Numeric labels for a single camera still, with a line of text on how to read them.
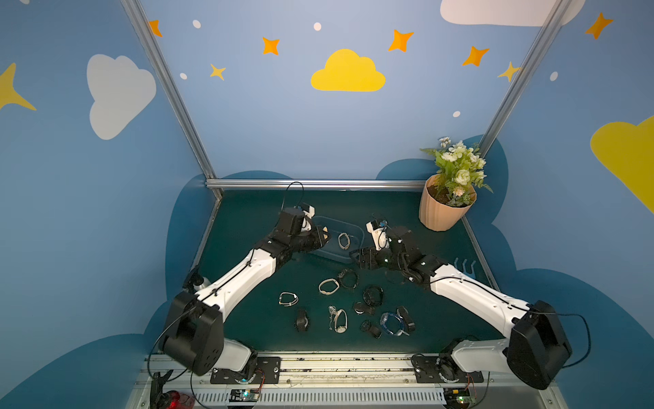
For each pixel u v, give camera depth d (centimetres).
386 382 75
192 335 41
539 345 41
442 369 68
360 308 86
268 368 75
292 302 88
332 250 102
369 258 72
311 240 73
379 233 71
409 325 82
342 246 101
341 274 91
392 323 82
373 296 88
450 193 101
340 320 84
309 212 78
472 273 96
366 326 80
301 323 78
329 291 89
